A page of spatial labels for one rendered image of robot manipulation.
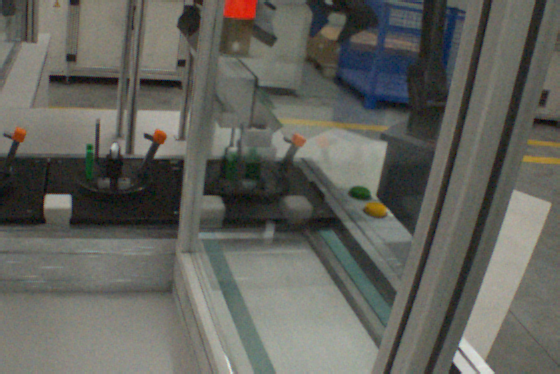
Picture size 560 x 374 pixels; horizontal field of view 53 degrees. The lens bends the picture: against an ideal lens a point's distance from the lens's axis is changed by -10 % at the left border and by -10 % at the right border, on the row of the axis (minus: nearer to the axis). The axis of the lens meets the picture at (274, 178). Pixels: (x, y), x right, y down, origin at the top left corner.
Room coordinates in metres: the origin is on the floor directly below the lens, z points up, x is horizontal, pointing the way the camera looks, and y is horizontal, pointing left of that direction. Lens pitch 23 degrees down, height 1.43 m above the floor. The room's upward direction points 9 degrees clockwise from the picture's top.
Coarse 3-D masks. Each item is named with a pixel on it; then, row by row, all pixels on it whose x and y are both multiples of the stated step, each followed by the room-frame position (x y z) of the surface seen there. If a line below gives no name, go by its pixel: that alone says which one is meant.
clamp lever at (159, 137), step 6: (156, 132) 0.95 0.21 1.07; (162, 132) 0.96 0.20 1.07; (150, 138) 0.95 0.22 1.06; (156, 138) 0.95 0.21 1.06; (162, 138) 0.95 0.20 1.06; (156, 144) 0.95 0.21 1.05; (150, 150) 0.95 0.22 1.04; (156, 150) 0.95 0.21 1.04; (150, 156) 0.95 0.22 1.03; (144, 162) 0.95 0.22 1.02; (150, 162) 0.95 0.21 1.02; (144, 168) 0.94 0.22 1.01
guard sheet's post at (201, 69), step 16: (208, 0) 0.77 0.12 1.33; (208, 16) 0.77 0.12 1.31; (208, 32) 0.77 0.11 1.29; (208, 48) 0.78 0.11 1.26; (208, 64) 0.78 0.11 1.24; (192, 96) 0.79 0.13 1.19; (192, 112) 0.78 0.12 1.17; (192, 128) 0.77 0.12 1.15; (192, 144) 0.77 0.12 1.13; (192, 160) 0.77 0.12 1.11; (192, 176) 0.77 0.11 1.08; (192, 192) 0.78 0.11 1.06; (192, 208) 0.79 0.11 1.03
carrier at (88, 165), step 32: (96, 128) 0.97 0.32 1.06; (64, 160) 1.00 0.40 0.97; (96, 160) 0.97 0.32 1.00; (128, 160) 1.05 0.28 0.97; (160, 160) 1.07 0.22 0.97; (64, 192) 0.87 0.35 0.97; (96, 192) 0.86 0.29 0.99; (128, 192) 0.88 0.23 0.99; (160, 192) 0.94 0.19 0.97; (128, 224) 0.83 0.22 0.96
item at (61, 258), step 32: (0, 224) 0.75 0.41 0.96; (32, 224) 0.77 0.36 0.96; (64, 224) 0.79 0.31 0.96; (96, 224) 0.81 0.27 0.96; (160, 224) 0.84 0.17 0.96; (0, 256) 0.71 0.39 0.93; (32, 256) 0.73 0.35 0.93; (64, 256) 0.75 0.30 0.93; (96, 256) 0.76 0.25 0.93; (128, 256) 0.78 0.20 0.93; (160, 256) 0.80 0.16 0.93; (0, 288) 0.71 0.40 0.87; (32, 288) 0.73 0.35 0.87; (64, 288) 0.75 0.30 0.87; (96, 288) 0.76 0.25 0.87; (128, 288) 0.78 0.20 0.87; (160, 288) 0.80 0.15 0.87
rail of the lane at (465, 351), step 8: (464, 344) 0.64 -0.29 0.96; (456, 352) 0.62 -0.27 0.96; (464, 352) 0.62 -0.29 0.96; (472, 352) 0.62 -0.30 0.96; (456, 360) 0.60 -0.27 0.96; (464, 360) 0.60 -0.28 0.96; (472, 360) 0.60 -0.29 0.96; (480, 360) 0.61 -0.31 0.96; (456, 368) 0.59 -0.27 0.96; (464, 368) 0.59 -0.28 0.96; (472, 368) 0.60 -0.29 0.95; (480, 368) 0.59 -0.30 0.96; (488, 368) 0.59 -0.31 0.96
